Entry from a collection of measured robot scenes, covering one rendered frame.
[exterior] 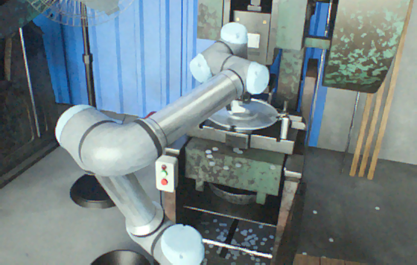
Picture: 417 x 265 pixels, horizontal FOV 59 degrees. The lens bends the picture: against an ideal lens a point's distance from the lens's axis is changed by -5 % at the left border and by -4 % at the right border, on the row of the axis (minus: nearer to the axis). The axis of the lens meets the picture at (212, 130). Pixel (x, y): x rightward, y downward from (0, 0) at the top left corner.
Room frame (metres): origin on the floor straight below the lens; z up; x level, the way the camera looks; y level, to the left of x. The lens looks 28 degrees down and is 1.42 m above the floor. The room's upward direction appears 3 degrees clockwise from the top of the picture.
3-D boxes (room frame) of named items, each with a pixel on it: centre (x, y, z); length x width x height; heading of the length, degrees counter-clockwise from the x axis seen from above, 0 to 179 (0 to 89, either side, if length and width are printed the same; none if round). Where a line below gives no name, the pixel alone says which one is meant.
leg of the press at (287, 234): (1.57, -0.44, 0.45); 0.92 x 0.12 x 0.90; 165
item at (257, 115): (1.39, -0.11, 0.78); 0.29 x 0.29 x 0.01
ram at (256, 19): (1.47, -0.14, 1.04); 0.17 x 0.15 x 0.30; 165
